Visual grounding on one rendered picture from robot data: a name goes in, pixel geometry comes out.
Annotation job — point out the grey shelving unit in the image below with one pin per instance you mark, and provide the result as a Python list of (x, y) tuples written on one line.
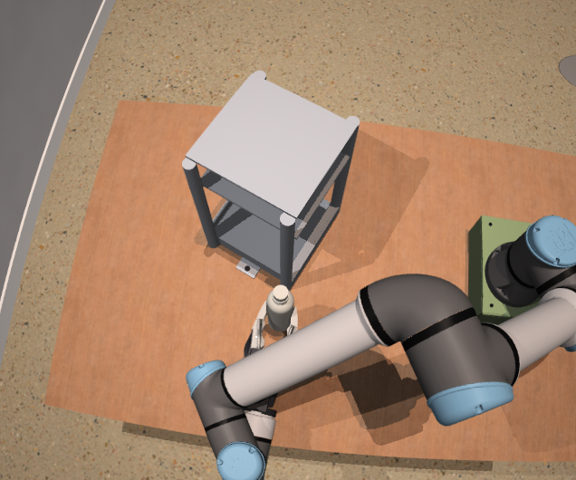
[(267, 152)]

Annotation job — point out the grey bottle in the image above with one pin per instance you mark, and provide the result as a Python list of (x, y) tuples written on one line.
[(280, 304)]

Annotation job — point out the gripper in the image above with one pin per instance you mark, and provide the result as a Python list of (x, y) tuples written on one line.
[(256, 342)]

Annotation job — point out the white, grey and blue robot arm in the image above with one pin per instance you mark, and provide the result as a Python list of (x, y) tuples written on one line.
[(463, 366)]

